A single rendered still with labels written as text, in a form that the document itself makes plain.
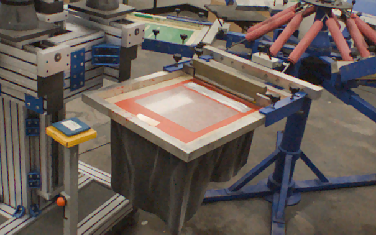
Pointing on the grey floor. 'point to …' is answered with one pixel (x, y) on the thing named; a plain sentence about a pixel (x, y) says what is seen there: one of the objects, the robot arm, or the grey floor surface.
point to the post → (71, 173)
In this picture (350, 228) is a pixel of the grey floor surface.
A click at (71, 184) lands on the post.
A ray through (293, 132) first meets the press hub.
